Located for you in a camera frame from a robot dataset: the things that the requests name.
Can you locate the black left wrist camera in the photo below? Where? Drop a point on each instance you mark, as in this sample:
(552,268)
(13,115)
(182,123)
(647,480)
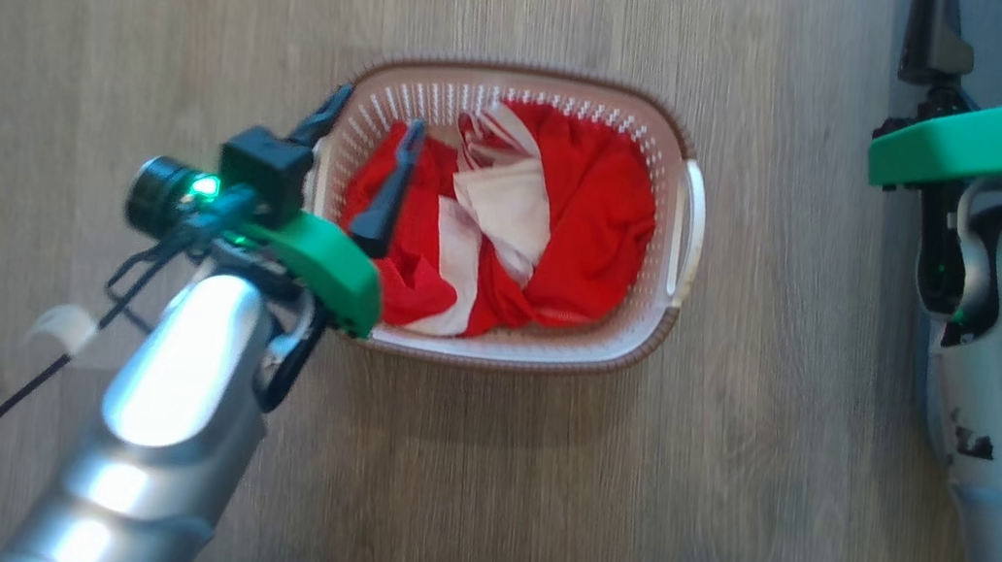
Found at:
(267,170)

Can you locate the white brown laundry basket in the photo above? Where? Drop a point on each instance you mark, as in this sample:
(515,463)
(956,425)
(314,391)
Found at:
(649,341)

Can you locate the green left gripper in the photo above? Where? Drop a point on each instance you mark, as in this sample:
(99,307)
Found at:
(336,268)

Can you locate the white tape tag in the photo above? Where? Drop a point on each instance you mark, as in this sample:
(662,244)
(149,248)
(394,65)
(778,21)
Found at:
(68,326)

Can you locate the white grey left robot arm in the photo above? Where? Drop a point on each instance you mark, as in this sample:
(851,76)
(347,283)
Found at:
(172,392)

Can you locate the red and white clothing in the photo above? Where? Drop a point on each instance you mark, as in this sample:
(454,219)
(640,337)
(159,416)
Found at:
(598,216)

